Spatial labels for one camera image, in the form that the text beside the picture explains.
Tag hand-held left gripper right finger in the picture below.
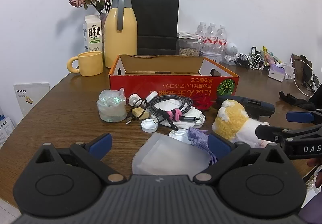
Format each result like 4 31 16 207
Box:
193 134 286 185

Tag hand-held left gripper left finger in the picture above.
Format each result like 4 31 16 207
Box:
35 133 126 185

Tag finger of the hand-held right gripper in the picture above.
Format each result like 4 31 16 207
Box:
255 125 322 143
286 110 322 125

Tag purple knitted cloth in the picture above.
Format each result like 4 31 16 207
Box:
187 127 217 164

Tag dark blue glasses case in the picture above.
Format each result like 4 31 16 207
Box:
216 96 275 117

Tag yellow and white plush toy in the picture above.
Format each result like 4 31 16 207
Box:
212 100 270 148

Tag clear plastic cup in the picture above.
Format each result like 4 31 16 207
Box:
97 87 127 123

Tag black USB cable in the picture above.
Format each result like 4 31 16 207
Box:
125 98 149 125

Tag white lid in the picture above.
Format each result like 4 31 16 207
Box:
168 129 193 145

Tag red artificial rose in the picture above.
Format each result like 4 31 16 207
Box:
192 96 214 112

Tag white ribbed bottle cap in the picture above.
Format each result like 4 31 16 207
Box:
141 118 158 133

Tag translucent plastic box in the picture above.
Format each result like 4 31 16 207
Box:
132 132 212 176

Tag grey braided cable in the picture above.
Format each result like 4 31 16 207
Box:
148 96 200 131

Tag red cardboard box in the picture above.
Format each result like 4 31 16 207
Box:
108 54 240 102

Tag person's right hand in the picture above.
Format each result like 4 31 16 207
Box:
307 157 322 189

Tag black glove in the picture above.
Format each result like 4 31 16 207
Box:
279 90 316 109

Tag white power adapter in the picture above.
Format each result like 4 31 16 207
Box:
284 61 295 80

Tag brown phone stand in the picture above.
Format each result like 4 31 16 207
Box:
290 54 316 92

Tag small white plug cap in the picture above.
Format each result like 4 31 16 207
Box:
128 93 141 106

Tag person's purple garment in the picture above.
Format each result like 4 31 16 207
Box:
299 189 322 224

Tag colourful snack packet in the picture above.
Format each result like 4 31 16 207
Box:
262 46 283 65

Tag yellow mug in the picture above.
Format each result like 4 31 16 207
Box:
66 51 104 77

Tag white booklet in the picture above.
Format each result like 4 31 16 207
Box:
13 83 51 117

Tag white tin box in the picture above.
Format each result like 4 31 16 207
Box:
200 49 222 64

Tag white robot toy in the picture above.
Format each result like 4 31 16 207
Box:
223 42 240 65

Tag blue pamphlets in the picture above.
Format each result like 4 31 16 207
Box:
0 106 13 148

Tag clear jar of seeds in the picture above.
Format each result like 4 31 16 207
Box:
177 32 201 57

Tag yellow thermos jug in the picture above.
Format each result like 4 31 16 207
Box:
104 0 138 69

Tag white milk carton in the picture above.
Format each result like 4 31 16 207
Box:
83 15 103 52

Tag pink flower vase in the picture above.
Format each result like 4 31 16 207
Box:
99 13 109 29

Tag black paper bag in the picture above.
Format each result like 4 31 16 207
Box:
131 0 180 56

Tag white cable bundle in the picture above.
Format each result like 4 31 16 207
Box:
248 54 266 71

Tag black cable bundle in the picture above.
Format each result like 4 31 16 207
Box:
235 53 251 67

